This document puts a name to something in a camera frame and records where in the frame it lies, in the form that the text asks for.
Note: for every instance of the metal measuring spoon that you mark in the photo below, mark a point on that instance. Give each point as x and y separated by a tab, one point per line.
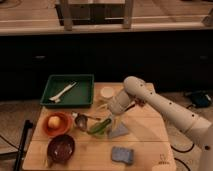
82	119

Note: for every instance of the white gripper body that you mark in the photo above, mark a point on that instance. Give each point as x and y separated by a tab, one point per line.
118	104

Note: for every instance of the green plastic tray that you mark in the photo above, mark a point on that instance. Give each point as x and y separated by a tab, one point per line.
79	96

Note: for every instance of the clear plastic cup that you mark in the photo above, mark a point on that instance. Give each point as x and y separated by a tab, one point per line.
102	106

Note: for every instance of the dark blue floor object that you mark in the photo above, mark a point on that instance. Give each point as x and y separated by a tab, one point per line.
199	99

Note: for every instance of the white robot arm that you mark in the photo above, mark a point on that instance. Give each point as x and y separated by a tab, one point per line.
197	128

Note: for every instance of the grey triangular cloth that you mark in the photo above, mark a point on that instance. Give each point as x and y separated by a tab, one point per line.
119	131

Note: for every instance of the orange bowl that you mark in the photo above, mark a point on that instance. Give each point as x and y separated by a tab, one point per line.
65	124

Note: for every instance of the white plastic cup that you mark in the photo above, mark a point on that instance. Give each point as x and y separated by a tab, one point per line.
107	92

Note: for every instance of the black stand pole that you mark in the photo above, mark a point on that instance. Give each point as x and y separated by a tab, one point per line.
27	126

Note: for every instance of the wooden chair frame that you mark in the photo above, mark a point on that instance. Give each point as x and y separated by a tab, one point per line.
91	13

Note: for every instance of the white plastic spoon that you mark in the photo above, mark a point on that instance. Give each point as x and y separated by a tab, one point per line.
56	98

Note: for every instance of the blue sponge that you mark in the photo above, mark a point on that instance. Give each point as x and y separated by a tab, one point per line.
121	154

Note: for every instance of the yellow lemon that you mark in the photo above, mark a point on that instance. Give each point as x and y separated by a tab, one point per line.
54	122

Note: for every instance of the green pepper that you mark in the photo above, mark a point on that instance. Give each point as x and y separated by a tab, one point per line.
99	127

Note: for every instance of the dark red bowl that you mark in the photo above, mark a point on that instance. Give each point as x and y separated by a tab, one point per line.
61	148

